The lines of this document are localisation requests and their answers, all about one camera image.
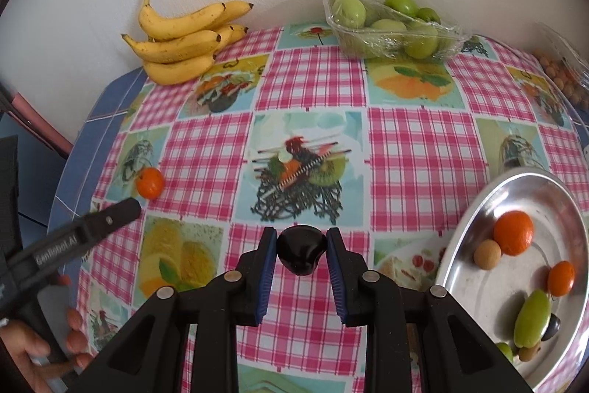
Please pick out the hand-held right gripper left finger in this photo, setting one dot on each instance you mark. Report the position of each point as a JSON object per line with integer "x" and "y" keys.
{"x": 267, "y": 273}

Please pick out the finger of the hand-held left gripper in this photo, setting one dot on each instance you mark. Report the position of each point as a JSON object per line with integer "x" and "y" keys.
{"x": 110, "y": 215}

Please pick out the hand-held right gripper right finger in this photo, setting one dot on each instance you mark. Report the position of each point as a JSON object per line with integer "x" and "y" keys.
{"x": 335, "y": 273}

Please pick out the dark purple plum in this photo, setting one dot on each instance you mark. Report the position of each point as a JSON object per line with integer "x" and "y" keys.
{"x": 301, "y": 248}
{"x": 552, "y": 326}

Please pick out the small orange tangerine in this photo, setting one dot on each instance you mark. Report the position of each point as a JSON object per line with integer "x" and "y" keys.
{"x": 149, "y": 182}

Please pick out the large round steel plate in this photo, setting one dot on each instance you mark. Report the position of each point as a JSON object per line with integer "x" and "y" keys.
{"x": 478, "y": 296}

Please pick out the small tan longan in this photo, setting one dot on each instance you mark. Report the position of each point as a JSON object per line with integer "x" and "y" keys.
{"x": 487, "y": 254}

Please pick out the large orange tangerine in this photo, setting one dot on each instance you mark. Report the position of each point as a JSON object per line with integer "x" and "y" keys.
{"x": 513, "y": 233}

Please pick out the round green jujube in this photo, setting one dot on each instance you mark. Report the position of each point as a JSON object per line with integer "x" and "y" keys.
{"x": 505, "y": 352}

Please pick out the brown kiwi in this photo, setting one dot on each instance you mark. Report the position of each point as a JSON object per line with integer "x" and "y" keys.
{"x": 529, "y": 352}

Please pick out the person's left hand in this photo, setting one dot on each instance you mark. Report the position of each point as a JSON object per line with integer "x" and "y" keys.
{"x": 23, "y": 356}

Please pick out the pink chair back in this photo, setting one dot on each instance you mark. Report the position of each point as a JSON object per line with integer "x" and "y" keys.
{"x": 43, "y": 123}

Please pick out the yellow banana bunch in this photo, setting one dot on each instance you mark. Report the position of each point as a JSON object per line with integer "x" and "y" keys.
{"x": 179, "y": 24}

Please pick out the pack of green jujubes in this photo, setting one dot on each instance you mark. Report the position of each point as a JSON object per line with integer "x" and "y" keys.
{"x": 349, "y": 11}

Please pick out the clear wrapped plastic tray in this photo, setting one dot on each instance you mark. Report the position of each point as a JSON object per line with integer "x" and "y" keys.
{"x": 455, "y": 38}

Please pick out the pile of brown longans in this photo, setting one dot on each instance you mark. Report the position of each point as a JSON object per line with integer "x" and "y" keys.
{"x": 559, "y": 73}

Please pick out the clear plastic clamshell box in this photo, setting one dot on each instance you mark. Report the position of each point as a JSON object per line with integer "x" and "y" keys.
{"x": 559, "y": 43}

